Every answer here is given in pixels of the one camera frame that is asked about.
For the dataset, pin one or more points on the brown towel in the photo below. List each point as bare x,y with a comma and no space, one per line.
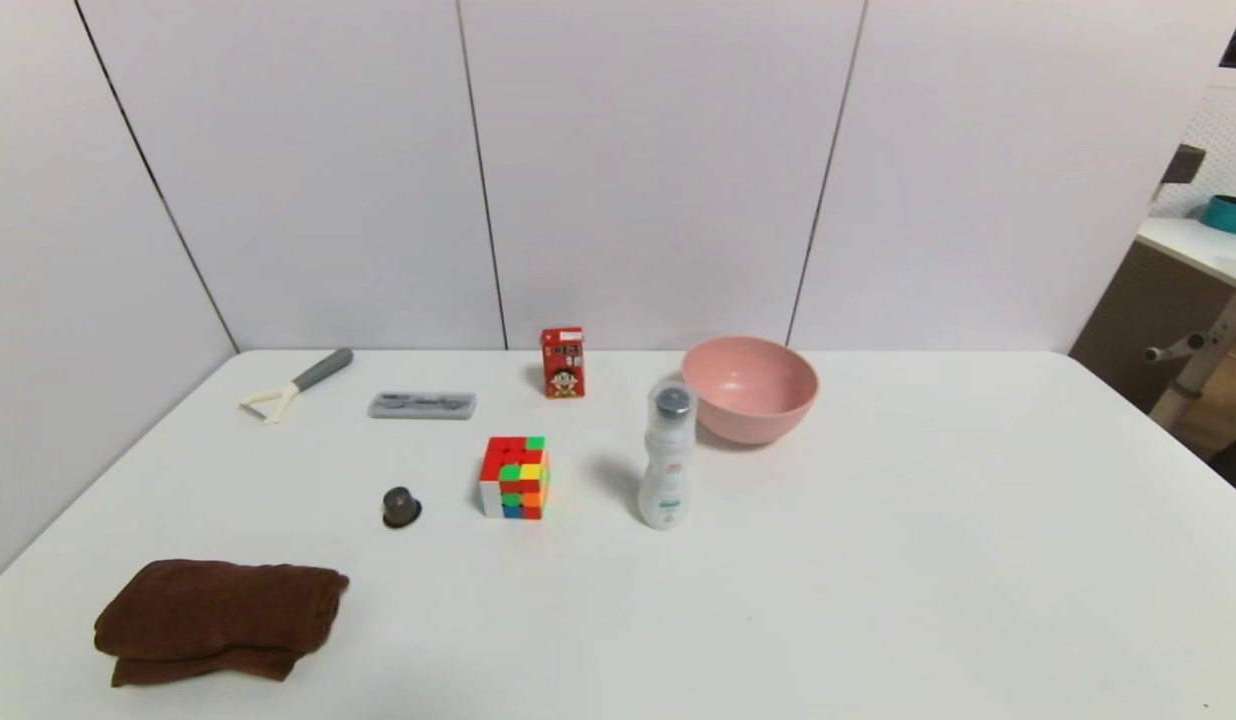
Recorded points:
218,615

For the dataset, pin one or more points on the pink bowl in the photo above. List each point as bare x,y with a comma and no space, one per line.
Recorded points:
753,385

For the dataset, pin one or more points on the teal bowl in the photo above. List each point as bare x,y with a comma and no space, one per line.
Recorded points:
1233,215

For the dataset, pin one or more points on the red cartoon milk carton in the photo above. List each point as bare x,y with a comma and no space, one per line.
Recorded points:
563,365

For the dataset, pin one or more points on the white bottle clear cap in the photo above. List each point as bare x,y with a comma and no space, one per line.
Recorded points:
666,485

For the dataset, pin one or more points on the multicolour puzzle cube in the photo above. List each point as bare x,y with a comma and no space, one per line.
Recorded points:
513,480

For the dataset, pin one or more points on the grey flat plastic case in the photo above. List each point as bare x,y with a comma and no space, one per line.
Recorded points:
422,405

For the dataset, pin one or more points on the brown perforated panel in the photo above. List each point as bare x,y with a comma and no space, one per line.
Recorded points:
1118,330

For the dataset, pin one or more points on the grey desk leg with crank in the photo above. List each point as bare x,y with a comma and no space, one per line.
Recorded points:
1206,365

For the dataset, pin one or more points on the white desk top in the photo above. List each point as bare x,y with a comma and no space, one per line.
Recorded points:
1203,250

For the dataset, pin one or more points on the dark grey box on pegboard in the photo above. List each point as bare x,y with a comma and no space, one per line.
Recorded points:
1183,163

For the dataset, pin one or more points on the white pegboard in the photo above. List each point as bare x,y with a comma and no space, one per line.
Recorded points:
1228,140

